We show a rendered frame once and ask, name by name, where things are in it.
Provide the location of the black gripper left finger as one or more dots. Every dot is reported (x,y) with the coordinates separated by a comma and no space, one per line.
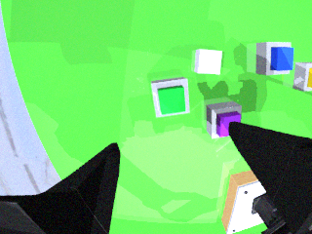
(81,203)

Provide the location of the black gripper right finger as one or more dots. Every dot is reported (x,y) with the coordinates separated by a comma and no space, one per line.
(283,164)

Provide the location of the blue button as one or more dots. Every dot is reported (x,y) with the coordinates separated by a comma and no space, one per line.
(274,58)

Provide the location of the green button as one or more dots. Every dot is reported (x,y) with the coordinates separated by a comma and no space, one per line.
(170,96)

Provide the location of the purple button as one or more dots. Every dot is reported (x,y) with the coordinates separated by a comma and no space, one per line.
(219,115)

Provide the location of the yellow button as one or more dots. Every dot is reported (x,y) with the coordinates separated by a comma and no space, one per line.
(302,79)

